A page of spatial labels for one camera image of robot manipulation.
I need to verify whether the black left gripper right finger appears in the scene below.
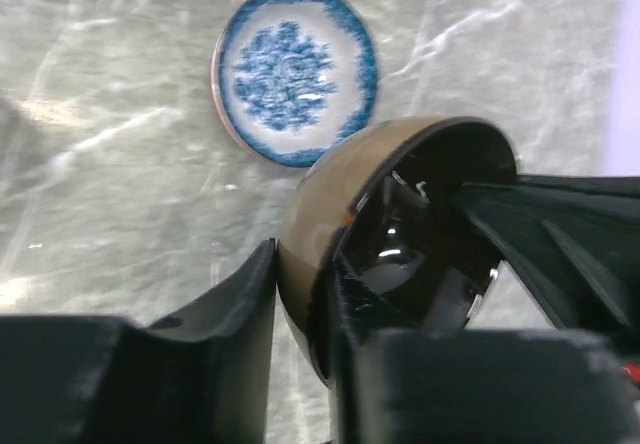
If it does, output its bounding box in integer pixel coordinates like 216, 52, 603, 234
327, 260, 639, 443

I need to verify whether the blue speckled bowl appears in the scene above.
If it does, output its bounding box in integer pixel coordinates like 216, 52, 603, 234
211, 0, 378, 168

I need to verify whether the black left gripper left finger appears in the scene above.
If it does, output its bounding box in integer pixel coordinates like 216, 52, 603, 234
1, 240, 277, 443

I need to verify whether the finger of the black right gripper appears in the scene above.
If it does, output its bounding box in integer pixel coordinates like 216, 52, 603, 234
452, 175, 639, 334

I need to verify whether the black brown bowl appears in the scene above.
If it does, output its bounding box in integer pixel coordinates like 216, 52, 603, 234
278, 116, 517, 381

